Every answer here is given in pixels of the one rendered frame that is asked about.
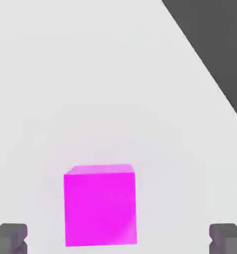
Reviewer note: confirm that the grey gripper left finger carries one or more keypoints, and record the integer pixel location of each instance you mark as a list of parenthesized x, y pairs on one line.
[(7, 238)]

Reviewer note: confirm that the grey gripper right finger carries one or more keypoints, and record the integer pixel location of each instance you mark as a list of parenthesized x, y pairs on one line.
[(229, 239)]

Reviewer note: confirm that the small magenta cube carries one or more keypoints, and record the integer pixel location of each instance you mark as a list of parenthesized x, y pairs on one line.
[(100, 208)]

